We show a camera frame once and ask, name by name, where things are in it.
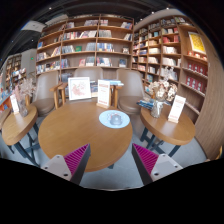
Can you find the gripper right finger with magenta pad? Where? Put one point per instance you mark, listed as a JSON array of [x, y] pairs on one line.
[[152, 166]]

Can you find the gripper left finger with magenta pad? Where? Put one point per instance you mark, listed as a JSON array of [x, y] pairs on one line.
[[70, 167]]

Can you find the grey computer mouse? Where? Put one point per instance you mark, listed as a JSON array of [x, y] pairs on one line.
[[115, 119]]

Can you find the round light blue mouse pad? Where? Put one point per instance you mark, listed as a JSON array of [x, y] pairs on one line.
[[105, 117]]

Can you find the round wooden right table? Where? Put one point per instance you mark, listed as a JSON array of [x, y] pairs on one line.
[[180, 133]]

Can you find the stack of books on table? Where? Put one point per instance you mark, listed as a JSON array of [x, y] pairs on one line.
[[146, 104]]

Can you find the white sign on right table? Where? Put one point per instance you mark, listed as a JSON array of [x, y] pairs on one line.
[[176, 109]]

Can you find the white sign on table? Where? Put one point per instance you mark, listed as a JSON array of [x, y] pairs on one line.
[[14, 104], [176, 109]]

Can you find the round wooden left table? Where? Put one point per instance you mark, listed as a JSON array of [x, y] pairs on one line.
[[16, 126]]

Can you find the beige armchair right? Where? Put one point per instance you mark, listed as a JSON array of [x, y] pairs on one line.
[[131, 92]]

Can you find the beige armchair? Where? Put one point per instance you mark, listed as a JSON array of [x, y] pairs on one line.
[[44, 98], [131, 92], [94, 73]]

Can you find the glass vase with dried flowers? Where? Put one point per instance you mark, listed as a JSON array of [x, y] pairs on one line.
[[161, 91]]

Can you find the beige armchair left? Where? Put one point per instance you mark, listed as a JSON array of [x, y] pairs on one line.
[[44, 98]]

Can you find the white framed red picture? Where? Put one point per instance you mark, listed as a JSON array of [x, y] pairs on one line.
[[79, 88]]

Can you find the white sign on left table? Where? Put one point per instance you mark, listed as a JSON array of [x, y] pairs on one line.
[[14, 104]]

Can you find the white sign on wooden stand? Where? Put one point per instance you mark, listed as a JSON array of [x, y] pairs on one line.
[[103, 93]]

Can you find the left vase with dried flowers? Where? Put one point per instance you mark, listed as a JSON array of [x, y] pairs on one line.
[[22, 92]]

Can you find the beige armchair middle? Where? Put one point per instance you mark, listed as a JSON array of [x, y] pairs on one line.
[[94, 73]]

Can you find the distant bookshelf far left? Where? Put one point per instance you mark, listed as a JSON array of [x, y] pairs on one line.
[[14, 72]]

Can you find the large wooden bookshelf centre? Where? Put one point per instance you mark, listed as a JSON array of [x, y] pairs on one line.
[[93, 40]]

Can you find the large wooden bookshelf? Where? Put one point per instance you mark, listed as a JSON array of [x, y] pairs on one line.
[[162, 49], [93, 40]]

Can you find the large wooden bookshelf right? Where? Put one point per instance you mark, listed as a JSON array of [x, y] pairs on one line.
[[162, 49]]

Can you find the yellow framed poster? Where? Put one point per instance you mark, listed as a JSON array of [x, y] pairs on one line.
[[197, 44]]

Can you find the white ceiling air unit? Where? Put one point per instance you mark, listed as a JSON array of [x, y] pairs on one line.
[[33, 26]]

